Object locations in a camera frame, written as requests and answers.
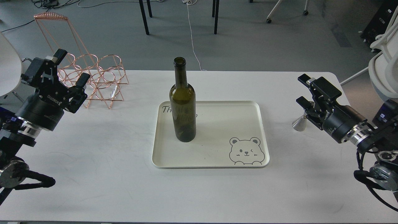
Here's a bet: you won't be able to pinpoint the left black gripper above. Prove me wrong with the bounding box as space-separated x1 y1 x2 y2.
15 49 90 131

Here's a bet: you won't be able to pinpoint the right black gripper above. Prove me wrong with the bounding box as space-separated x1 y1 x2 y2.
296 74 367 143

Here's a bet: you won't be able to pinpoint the silver metal jigger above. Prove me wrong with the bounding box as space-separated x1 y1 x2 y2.
292 109 308 132

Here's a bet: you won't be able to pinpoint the dark green wine bottle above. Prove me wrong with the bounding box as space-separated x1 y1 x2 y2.
169 57 196 142

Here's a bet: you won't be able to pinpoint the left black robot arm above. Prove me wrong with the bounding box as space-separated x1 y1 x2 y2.
0 49 90 202

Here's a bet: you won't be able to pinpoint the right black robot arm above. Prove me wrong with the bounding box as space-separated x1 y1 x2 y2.
296 74 398 211

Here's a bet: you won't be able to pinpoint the white round chair left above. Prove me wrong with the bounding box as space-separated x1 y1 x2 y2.
0 34 33 103

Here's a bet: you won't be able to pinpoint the white office chair right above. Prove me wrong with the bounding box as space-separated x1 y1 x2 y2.
340 9 398 99

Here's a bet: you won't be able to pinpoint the cream bear serving tray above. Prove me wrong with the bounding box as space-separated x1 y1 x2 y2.
152 101 270 169

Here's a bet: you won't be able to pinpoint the white chair base with casters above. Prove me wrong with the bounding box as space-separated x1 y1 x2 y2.
266 0 311 24

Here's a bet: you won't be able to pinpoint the black box on floor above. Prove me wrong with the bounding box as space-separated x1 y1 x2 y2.
360 0 398 46

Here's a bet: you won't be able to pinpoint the black table leg left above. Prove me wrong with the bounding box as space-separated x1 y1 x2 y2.
138 0 153 35

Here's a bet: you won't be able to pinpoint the black table leg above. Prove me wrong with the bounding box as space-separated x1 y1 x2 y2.
138 0 153 35
212 0 220 35

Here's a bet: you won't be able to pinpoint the black table leg right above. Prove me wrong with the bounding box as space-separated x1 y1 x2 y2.
212 0 220 35

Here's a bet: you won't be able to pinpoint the copper wire bottle rack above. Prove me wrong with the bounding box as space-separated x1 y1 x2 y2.
34 12 129 109

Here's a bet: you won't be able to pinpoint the black floor cables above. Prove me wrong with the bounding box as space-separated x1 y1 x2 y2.
0 0 81 33

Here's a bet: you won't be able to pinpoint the white floor cable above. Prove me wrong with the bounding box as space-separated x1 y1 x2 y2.
182 0 207 72

